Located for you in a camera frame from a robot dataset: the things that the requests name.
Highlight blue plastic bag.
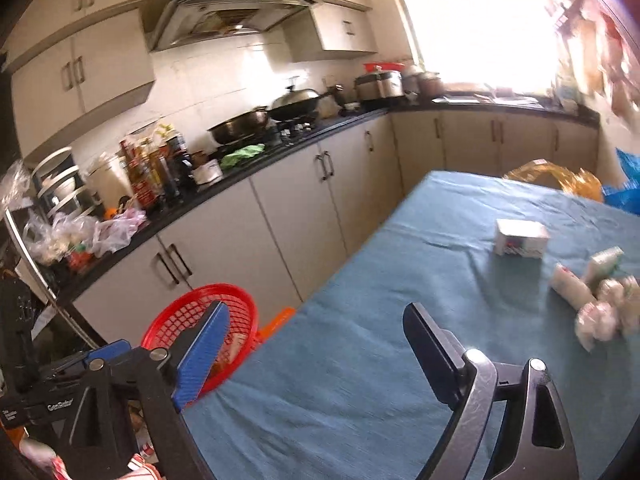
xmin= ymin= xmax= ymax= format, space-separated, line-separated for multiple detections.
xmin=602 ymin=147 xmax=640 ymax=216

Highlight small white pot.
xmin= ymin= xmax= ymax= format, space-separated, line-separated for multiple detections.
xmin=192 ymin=159 xmax=225 ymax=185

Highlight row of condiment bottles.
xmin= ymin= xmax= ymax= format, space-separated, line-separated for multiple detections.
xmin=119 ymin=122 xmax=196 ymax=209

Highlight green cloth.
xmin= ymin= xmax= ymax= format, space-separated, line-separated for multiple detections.
xmin=220 ymin=144 xmax=266 ymax=170

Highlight large beige wall cabinet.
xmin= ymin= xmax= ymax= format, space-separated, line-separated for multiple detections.
xmin=10 ymin=7 xmax=156 ymax=147

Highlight white dish rack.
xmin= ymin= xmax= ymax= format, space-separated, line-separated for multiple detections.
xmin=32 ymin=146 xmax=106 ymax=219

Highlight silver pot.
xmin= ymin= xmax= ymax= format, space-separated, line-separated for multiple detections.
xmin=401 ymin=64 xmax=426 ymax=95

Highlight white rolled wrapper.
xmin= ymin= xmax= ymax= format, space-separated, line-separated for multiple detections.
xmin=550 ymin=262 xmax=599 ymax=307

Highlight white green medicine box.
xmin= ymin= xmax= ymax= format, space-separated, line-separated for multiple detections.
xmin=494 ymin=218 xmax=551 ymax=260

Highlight kitchen window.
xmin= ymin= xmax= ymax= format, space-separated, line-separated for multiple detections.
xmin=387 ymin=0 xmax=567 ymax=92

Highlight bunch of hanging plastic bags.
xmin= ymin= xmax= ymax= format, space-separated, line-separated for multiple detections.
xmin=550 ymin=0 xmax=640 ymax=117

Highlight steel rice cooker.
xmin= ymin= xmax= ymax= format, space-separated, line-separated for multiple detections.
xmin=355 ymin=71 xmax=405 ymax=104

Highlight black kitchen countertop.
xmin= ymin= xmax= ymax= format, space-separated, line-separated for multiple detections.
xmin=30 ymin=92 xmax=601 ymax=306

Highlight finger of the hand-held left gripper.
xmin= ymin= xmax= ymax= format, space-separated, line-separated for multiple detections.
xmin=41 ymin=339 xmax=132 ymax=382

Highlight yellow plastic bag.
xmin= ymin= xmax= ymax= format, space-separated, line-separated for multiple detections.
xmin=502 ymin=159 xmax=604 ymax=202

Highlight red plastic basket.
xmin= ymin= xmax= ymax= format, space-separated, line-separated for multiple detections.
xmin=141 ymin=284 xmax=260 ymax=397

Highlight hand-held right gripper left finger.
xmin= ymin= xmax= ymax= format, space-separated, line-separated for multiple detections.
xmin=56 ymin=300 xmax=231 ymax=480

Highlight gas stove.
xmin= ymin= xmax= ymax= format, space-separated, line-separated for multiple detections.
xmin=215 ymin=115 xmax=324 ymax=159

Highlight steel range hood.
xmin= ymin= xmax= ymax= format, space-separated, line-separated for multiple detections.
xmin=141 ymin=0 xmax=321 ymax=54

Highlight crumpled white wrappers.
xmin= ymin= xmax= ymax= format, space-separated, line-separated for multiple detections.
xmin=575 ymin=275 xmax=640 ymax=352

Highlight pile of plastic bags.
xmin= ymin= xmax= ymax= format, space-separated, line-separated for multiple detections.
xmin=22 ymin=207 xmax=149 ymax=274

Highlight brown pot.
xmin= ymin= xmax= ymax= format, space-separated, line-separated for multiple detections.
xmin=417 ymin=71 xmax=444 ymax=99

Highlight black wok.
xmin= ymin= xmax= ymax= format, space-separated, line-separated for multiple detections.
xmin=270 ymin=77 xmax=334 ymax=116

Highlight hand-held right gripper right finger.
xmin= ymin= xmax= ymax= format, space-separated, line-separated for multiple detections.
xmin=403 ymin=302 xmax=581 ymax=480

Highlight red white patterned cloth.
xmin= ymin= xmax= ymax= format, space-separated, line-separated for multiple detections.
xmin=20 ymin=440 xmax=162 ymax=480

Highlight dark frying pan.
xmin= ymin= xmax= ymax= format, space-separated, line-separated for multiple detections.
xmin=207 ymin=106 xmax=274 ymax=145

